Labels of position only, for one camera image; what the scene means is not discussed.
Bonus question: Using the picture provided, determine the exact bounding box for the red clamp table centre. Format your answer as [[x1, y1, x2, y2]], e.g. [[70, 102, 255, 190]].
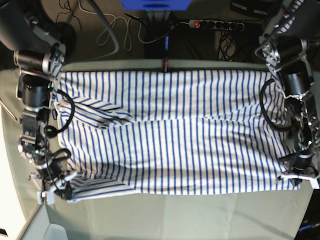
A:
[[161, 59, 169, 73]]

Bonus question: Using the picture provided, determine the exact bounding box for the blue white striped t-shirt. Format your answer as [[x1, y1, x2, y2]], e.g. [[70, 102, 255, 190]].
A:
[[54, 70, 295, 202]]

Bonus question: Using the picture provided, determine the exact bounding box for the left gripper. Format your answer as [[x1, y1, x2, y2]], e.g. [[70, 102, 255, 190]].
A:
[[276, 154, 320, 184]]

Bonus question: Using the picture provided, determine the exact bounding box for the white power strip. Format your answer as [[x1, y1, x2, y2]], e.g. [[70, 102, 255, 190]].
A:
[[188, 19, 245, 32]]

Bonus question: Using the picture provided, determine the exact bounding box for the green table cloth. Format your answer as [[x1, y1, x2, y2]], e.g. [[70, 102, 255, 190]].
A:
[[0, 59, 320, 240]]

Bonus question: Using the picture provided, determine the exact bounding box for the black cable bundle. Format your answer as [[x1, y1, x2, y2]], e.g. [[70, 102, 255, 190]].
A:
[[214, 29, 251, 62]]

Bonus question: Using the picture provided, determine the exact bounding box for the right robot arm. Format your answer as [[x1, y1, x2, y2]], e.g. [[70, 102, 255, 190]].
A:
[[0, 0, 77, 204]]

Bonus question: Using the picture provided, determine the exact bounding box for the white cable loop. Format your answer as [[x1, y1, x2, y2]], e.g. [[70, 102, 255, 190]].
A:
[[78, 0, 151, 52]]

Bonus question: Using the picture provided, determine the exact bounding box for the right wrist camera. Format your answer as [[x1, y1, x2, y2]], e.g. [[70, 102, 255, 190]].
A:
[[36, 191, 55, 205]]

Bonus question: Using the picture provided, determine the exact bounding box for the black round base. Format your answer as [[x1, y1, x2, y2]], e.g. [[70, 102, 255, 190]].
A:
[[55, 21, 77, 60]]

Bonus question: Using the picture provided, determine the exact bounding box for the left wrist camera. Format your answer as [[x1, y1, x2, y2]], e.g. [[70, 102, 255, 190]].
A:
[[309, 178, 320, 190]]

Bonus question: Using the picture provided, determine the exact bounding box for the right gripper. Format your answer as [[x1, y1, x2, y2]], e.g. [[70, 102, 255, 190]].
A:
[[28, 170, 78, 200]]

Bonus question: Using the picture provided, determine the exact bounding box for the white box corner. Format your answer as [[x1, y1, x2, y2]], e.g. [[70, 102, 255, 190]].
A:
[[0, 201, 68, 240]]

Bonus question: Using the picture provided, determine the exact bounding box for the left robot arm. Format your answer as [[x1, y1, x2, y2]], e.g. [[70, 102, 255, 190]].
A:
[[254, 0, 320, 190]]

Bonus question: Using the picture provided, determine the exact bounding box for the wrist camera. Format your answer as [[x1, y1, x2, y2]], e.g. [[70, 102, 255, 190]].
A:
[[309, 178, 320, 190], [36, 191, 55, 205]]

